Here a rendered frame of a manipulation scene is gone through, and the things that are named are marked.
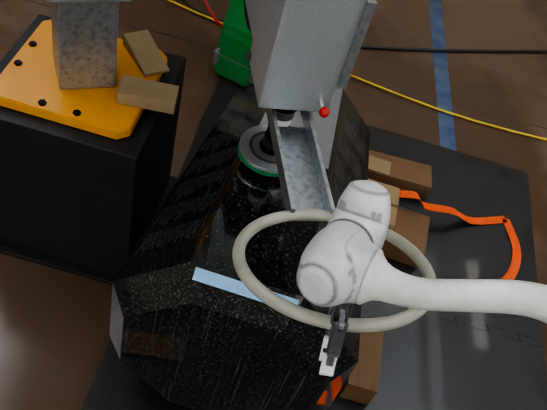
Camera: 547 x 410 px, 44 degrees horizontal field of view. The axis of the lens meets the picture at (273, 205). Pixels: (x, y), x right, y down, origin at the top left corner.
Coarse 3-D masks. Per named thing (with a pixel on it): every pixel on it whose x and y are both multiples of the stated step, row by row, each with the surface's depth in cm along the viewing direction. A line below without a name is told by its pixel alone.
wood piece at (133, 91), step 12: (120, 84) 233; (132, 84) 235; (144, 84) 236; (156, 84) 237; (168, 84) 239; (120, 96) 231; (132, 96) 231; (144, 96) 232; (156, 96) 233; (168, 96) 234; (144, 108) 235; (156, 108) 235; (168, 108) 234
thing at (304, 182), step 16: (272, 112) 199; (304, 112) 204; (272, 128) 198; (288, 128) 202; (304, 128) 204; (288, 144) 198; (304, 144) 199; (288, 160) 193; (304, 160) 195; (320, 160) 190; (288, 176) 183; (304, 176) 191; (320, 176) 188; (288, 192) 180; (304, 192) 187; (320, 192) 188; (288, 208) 179; (304, 208) 183; (320, 208) 184
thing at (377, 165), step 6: (372, 156) 343; (372, 162) 340; (378, 162) 341; (384, 162) 342; (390, 162) 343; (372, 168) 337; (378, 168) 338; (384, 168) 339; (390, 168) 340; (384, 174) 337
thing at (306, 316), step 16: (256, 224) 169; (272, 224) 174; (240, 240) 161; (400, 240) 173; (240, 256) 155; (416, 256) 167; (240, 272) 151; (432, 272) 161; (256, 288) 146; (272, 304) 143; (288, 304) 142; (304, 320) 140; (320, 320) 139; (352, 320) 140; (368, 320) 141; (384, 320) 142; (400, 320) 143; (416, 320) 147
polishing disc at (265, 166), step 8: (256, 128) 227; (264, 128) 228; (248, 136) 224; (256, 136) 225; (240, 144) 220; (248, 144) 221; (256, 144) 222; (240, 152) 220; (248, 152) 219; (256, 152) 220; (248, 160) 217; (256, 160) 217; (264, 160) 218; (272, 160) 219; (264, 168) 216; (272, 168) 216
